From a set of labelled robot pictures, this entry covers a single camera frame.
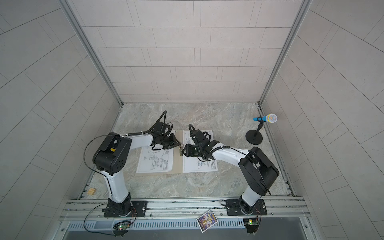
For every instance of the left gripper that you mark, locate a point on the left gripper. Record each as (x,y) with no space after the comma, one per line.
(173,143)

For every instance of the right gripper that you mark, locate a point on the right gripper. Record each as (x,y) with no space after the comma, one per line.
(188,151)

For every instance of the drawing paper sheet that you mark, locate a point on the drawing paper sheet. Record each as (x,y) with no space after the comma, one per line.
(192,164)
(159,161)

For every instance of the beige paper folder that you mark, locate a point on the beige paper folder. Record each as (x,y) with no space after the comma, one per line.
(178,160)

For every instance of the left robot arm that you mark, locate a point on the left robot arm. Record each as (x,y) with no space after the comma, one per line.
(112,155)

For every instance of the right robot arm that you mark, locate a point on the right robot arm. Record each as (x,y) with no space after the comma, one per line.
(259,172)

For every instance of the colourful card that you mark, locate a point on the colourful card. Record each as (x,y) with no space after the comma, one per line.
(207,220)

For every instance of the blue yellow microphone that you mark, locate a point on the blue yellow microphone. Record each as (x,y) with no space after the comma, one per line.
(270,118)

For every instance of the small wooden block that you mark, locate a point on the small wooden block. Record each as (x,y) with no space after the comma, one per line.
(91,191)

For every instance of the right circuit board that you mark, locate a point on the right circuit board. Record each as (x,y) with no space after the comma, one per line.
(251,225)

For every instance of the left green circuit board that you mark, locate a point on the left green circuit board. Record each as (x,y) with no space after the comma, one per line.
(122,226)

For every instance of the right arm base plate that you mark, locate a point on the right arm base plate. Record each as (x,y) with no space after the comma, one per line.
(241,208)

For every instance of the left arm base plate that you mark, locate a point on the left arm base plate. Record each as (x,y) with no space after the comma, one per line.
(125,209)

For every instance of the aluminium rail frame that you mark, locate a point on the aluminium rail frame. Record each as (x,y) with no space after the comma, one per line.
(188,208)

